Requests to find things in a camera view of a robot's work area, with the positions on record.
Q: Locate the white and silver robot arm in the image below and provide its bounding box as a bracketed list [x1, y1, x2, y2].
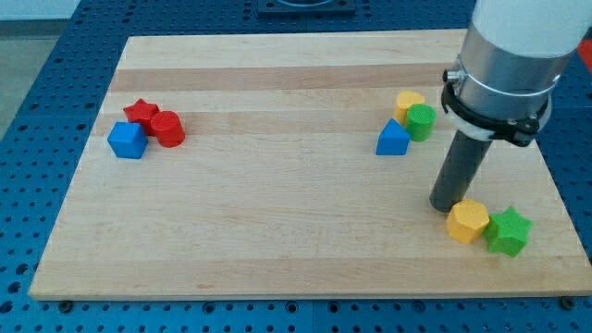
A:
[458, 0, 591, 120]

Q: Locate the blue triangle block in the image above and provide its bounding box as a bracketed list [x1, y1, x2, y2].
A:
[376, 118, 411, 155]

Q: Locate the light wooden board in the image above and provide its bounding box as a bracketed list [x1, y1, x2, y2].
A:
[29, 30, 591, 301]

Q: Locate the red cylinder block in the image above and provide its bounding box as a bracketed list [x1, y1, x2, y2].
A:
[150, 110, 186, 148]

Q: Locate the yellow heart block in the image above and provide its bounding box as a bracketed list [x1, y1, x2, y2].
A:
[393, 91, 426, 126]

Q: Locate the green cylinder block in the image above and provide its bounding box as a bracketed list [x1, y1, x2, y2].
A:
[405, 104, 437, 142]

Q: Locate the red star block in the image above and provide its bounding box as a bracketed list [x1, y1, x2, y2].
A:
[123, 99, 160, 136]

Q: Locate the blue cube block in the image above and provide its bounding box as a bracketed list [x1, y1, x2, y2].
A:
[107, 121, 148, 159]

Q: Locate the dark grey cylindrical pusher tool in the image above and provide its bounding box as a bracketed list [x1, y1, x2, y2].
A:
[429, 130, 491, 213]

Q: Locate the yellow hexagon block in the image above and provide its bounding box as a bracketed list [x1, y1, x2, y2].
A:
[446, 199, 489, 244]

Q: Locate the green star block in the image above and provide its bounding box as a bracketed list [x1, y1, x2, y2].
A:
[483, 206, 534, 257]

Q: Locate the black clamp ring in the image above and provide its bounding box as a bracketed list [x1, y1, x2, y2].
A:
[440, 68, 552, 148]

